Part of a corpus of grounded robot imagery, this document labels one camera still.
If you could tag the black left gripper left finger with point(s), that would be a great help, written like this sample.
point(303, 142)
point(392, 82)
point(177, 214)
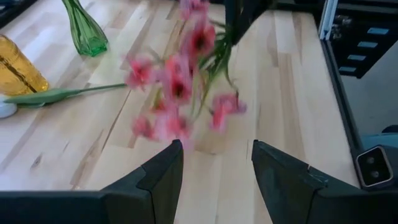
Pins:
point(158, 186)

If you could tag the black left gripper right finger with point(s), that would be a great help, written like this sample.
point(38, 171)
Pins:
point(280, 183)

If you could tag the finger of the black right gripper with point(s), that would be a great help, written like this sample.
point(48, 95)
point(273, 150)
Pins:
point(252, 9)
point(232, 18)

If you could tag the pink artificial flower bunch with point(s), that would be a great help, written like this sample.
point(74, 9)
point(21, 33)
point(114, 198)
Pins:
point(177, 84)

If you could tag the white artificial tulip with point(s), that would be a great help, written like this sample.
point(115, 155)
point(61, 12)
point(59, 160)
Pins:
point(40, 97)

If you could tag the green glass vase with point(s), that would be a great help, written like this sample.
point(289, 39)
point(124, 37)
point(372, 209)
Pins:
point(85, 37)

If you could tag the yellow glass vase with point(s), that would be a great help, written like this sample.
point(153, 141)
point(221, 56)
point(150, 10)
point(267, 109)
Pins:
point(18, 71)

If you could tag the black rack with blue tabs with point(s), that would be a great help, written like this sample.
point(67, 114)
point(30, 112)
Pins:
point(351, 46)

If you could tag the black camera with silver rim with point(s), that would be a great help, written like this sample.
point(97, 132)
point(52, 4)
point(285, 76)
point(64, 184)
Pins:
point(374, 168)

